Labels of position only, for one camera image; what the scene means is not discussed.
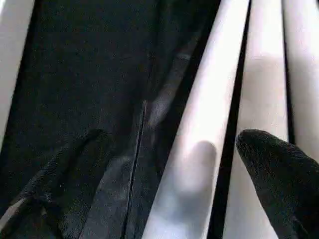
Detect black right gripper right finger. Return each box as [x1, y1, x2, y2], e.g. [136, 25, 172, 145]
[235, 128, 319, 239]

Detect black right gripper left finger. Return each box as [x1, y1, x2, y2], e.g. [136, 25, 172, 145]
[0, 128, 113, 239]

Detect white plastic table leg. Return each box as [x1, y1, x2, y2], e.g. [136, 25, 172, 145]
[223, 0, 291, 239]
[283, 0, 319, 145]
[141, 0, 251, 239]

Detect black work mat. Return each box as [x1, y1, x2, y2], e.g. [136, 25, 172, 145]
[0, 0, 295, 239]

